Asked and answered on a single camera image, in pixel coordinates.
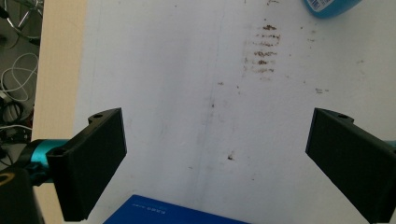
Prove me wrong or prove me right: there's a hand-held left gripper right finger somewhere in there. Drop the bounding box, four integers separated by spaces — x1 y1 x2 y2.
304 107 396 224

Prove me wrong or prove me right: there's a blue cardboard box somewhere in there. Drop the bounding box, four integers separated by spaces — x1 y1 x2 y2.
102 194 250 224

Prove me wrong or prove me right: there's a black round stool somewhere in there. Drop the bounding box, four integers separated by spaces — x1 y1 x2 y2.
0 0 45 47

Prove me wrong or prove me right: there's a black floor cable loop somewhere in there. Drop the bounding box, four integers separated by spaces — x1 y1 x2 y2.
1 102 25 124

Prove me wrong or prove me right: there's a blue plastic bottle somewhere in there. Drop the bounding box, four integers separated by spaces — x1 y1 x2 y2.
303 0 363 19

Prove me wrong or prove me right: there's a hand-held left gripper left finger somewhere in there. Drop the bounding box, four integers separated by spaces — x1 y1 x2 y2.
46 107 128 223

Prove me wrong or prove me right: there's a white floor cable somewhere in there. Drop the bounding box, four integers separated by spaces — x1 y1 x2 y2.
0 51 40 103

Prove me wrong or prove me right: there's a white table mat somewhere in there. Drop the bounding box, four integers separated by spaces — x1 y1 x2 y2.
64 0 396 224

